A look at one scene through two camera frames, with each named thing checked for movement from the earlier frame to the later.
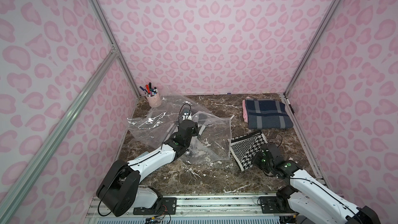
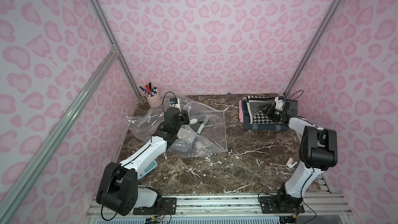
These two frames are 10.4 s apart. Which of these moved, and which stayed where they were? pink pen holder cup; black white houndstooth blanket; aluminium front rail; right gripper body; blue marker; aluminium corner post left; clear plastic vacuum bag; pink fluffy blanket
Moved: pink fluffy blanket; right gripper body; black white houndstooth blanket; clear plastic vacuum bag
Stayed: blue marker; aluminium front rail; aluminium corner post left; pink pen holder cup
